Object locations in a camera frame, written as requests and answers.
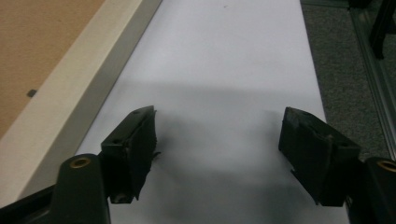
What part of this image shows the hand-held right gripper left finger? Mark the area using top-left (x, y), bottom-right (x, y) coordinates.
top-left (100, 105), bottom-right (158, 205)

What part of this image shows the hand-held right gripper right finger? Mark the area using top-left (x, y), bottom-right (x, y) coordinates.
top-left (277, 106), bottom-right (364, 207)

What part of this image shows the wooden picture frame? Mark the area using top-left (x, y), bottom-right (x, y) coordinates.
top-left (0, 0), bottom-right (163, 208)

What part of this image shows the black metal stand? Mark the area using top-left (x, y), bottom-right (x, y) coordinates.
top-left (368, 0), bottom-right (396, 61)

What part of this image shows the aluminium floor rail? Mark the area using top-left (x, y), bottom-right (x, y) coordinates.
top-left (348, 6), bottom-right (396, 161)

